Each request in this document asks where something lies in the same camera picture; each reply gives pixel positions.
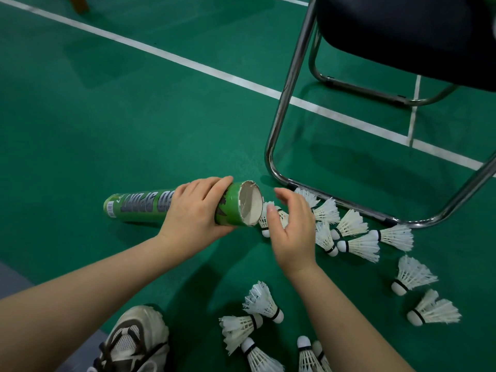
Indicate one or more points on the person's right thumb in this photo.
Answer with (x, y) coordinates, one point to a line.
(276, 224)

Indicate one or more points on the person's left thumb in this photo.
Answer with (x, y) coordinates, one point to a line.
(226, 229)

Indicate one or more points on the scatter of white shuttlecocks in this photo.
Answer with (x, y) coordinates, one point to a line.
(360, 244)

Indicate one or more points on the brown wooden furniture leg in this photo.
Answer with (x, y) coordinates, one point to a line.
(78, 3)

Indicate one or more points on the person's left hand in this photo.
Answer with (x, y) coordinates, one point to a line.
(190, 220)

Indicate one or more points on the person's left forearm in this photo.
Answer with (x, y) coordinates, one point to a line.
(85, 294)

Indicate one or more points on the green cardboard shuttlecock tube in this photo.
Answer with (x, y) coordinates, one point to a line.
(143, 207)

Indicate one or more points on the black chair with chrome frame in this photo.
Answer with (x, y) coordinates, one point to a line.
(407, 30)

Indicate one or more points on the white and grey sneaker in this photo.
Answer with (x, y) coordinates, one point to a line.
(135, 340)

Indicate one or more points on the white feather shuttlecock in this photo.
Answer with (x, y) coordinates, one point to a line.
(264, 222)

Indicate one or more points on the person's right forearm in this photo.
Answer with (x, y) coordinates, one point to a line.
(341, 325)

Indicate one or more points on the person's right hand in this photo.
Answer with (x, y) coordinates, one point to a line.
(296, 240)

